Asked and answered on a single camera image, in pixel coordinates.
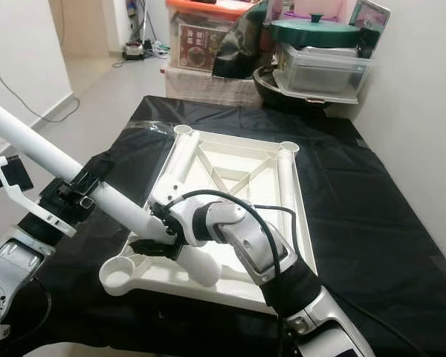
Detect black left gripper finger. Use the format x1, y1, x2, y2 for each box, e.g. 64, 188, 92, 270
82, 158, 106, 190
91, 161, 114, 194

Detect cream plastic children table top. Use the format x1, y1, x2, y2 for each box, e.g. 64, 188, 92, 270
99, 124, 320, 313

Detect clear tape strip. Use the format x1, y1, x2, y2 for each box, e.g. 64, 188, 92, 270
140, 119, 179, 132

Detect small floor appliance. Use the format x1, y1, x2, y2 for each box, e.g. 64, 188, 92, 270
123, 41, 146, 60

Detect beige patterned cloth cover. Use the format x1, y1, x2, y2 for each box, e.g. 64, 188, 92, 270
164, 67, 261, 109

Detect orange lid storage box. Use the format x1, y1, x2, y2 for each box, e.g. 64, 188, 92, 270
165, 0, 253, 74

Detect black wok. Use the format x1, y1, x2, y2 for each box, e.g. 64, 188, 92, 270
253, 65, 335, 112

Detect black plastic bag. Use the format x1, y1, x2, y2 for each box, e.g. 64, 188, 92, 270
212, 4, 276, 79

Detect black tablecloth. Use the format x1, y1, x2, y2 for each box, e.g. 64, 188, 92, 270
15, 95, 446, 357

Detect clear plastic container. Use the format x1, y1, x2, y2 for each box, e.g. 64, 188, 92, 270
275, 43, 376, 105

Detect green pot lid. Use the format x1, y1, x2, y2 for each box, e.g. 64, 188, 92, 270
268, 13, 361, 49

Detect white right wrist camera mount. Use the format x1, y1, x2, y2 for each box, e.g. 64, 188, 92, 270
150, 176, 200, 220

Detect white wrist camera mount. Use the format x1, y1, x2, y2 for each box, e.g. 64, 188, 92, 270
0, 156, 79, 237
150, 176, 200, 220

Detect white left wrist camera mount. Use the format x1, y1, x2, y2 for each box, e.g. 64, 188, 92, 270
0, 156, 79, 237

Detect tangled floor cables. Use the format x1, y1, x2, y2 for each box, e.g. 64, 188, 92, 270
111, 41, 168, 68

